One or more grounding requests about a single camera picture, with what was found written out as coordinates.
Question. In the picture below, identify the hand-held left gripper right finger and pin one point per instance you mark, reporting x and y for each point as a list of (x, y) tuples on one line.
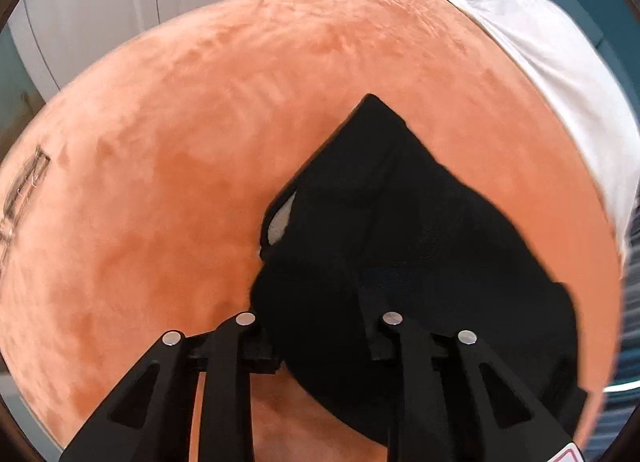
[(406, 344)]

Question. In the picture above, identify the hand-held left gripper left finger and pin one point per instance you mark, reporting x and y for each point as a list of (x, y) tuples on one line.
[(234, 344)]

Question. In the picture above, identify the black pants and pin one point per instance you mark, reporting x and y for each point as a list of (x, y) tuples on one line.
[(400, 217)]

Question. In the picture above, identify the orange plush blanket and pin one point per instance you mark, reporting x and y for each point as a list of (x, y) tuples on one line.
[(175, 167)]

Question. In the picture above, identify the white bed sheet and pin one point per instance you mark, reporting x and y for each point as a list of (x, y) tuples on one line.
[(550, 52)]

